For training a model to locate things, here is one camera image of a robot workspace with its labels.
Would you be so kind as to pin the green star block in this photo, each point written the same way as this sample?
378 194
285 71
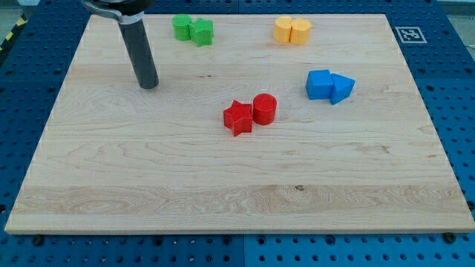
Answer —
202 32

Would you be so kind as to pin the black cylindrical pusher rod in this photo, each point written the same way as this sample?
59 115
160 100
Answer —
139 51

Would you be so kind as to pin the red cylinder block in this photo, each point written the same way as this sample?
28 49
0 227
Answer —
264 108

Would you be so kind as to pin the red star block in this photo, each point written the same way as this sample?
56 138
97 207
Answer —
238 118

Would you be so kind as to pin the yellow heart block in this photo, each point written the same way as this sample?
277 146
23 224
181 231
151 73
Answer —
282 29

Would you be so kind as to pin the green cylinder block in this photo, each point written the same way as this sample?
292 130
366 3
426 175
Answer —
180 24

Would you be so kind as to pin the white fiducial marker tag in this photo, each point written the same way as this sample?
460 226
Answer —
410 35

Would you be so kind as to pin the yellow hexagon block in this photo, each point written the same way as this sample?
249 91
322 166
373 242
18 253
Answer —
300 31

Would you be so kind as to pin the blue cube block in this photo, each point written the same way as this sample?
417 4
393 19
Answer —
319 84

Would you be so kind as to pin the blue triangle block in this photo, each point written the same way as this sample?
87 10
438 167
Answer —
342 88

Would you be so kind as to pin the wooden board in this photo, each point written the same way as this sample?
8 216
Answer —
117 159

